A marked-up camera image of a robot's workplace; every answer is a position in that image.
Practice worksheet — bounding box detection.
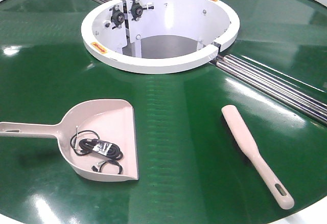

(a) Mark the steel rollers right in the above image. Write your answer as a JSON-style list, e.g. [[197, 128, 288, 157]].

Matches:
[[210, 55, 326, 125]]

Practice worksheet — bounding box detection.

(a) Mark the thin black wire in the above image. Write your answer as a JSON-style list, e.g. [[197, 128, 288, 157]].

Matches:
[[91, 160, 124, 175], [69, 126, 100, 156]]

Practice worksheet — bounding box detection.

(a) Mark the right black bearing mount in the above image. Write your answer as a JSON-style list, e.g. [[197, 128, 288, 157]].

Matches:
[[129, 0, 154, 21]]

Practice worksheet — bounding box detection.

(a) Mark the left black bearing mount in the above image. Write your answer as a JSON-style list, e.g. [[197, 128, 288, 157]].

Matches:
[[110, 5, 125, 28]]

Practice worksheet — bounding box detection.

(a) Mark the white inner conveyor ring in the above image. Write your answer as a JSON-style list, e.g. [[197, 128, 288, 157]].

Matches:
[[81, 0, 241, 75]]

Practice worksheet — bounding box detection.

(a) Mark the pink hand brush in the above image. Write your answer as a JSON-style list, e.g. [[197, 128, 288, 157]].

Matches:
[[221, 105, 295, 210]]

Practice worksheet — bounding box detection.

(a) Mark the pink plastic dustpan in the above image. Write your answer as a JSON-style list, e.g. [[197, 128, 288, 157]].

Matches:
[[1, 99, 138, 182]]

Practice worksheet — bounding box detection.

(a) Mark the black USB cable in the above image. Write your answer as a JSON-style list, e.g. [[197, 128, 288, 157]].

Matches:
[[78, 139, 124, 161]]

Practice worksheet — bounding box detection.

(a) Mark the black bearing mount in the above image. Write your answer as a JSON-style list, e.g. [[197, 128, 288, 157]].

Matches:
[[129, 0, 154, 21], [110, 5, 125, 28]]

